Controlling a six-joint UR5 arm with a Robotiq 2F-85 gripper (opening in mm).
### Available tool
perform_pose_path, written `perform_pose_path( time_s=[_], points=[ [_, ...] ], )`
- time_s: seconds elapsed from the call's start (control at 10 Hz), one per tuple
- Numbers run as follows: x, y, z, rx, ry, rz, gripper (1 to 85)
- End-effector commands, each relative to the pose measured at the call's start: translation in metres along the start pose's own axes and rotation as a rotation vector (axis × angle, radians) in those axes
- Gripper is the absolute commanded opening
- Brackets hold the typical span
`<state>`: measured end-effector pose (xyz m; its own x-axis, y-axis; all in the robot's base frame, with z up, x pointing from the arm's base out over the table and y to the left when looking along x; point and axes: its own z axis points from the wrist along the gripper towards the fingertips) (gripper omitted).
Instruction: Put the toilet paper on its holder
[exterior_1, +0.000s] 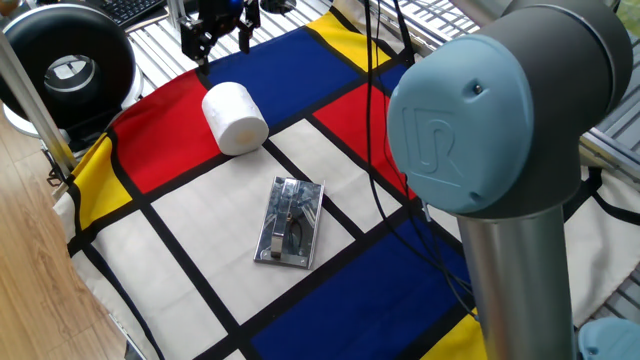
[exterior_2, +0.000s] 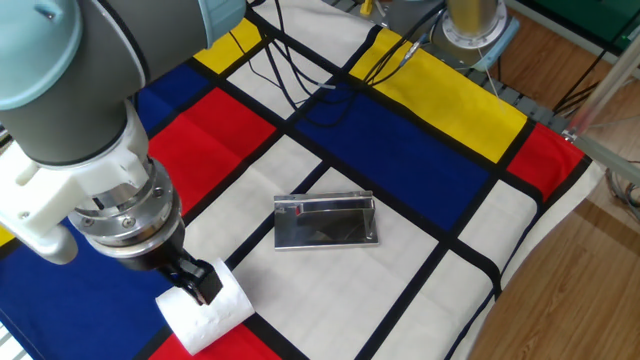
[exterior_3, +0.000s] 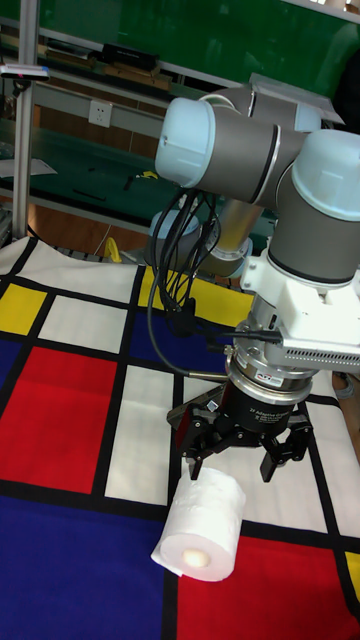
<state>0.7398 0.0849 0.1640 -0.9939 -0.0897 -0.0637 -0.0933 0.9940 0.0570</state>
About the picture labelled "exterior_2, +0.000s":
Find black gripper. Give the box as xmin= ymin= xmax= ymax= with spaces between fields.
xmin=116 ymin=228 xmax=225 ymax=308

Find white toilet paper roll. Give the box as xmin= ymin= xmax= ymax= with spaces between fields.
xmin=154 ymin=256 xmax=256 ymax=357

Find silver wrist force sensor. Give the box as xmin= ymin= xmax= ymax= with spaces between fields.
xmin=67 ymin=159 xmax=184 ymax=259

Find colour block grid tablecloth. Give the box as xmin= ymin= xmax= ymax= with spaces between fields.
xmin=0 ymin=0 xmax=606 ymax=360

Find cable with silver connector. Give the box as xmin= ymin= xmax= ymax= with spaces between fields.
xmin=398 ymin=7 xmax=446 ymax=70

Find aluminium frame beam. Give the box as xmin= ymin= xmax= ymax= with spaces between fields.
xmin=569 ymin=132 xmax=640 ymax=187

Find black floor cables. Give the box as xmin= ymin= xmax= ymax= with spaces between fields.
xmin=552 ymin=47 xmax=619 ymax=117

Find grey floor cables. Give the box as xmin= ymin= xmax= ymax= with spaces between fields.
xmin=604 ymin=162 xmax=640 ymax=224

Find aluminium frame post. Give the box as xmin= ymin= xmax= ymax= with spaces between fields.
xmin=562 ymin=34 xmax=640 ymax=144

